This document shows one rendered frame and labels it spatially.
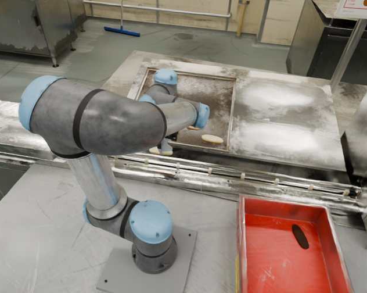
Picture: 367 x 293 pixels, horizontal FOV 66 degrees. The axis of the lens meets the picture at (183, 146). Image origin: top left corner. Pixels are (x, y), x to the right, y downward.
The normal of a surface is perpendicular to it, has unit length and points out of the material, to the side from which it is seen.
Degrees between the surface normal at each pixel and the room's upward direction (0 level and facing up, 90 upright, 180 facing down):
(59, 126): 73
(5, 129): 0
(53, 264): 0
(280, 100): 10
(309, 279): 0
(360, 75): 90
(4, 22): 90
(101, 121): 50
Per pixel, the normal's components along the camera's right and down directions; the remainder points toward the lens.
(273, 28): -0.18, 0.67
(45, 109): -0.28, 0.07
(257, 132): 0.01, -0.60
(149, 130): 0.77, 0.21
